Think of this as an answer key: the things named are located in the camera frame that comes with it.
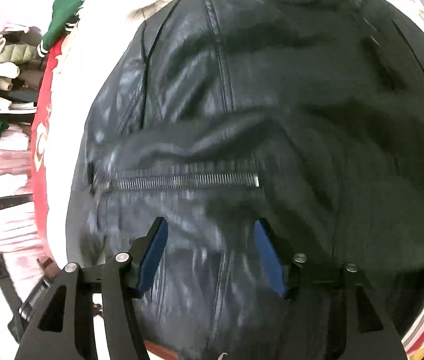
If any black leather jacket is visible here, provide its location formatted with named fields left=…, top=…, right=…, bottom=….
left=65, top=0, right=424, bottom=360

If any green garment with striped cuff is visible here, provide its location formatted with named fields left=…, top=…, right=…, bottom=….
left=37, top=0, right=117, bottom=58

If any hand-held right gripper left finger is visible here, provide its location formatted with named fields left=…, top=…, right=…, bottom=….
left=14, top=217, right=169, bottom=360

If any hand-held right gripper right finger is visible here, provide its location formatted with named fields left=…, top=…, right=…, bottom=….
left=254, top=217, right=410, bottom=360

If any pile of folded clothes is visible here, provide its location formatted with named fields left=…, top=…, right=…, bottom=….
left=0, top=22, right=47, bottom=201

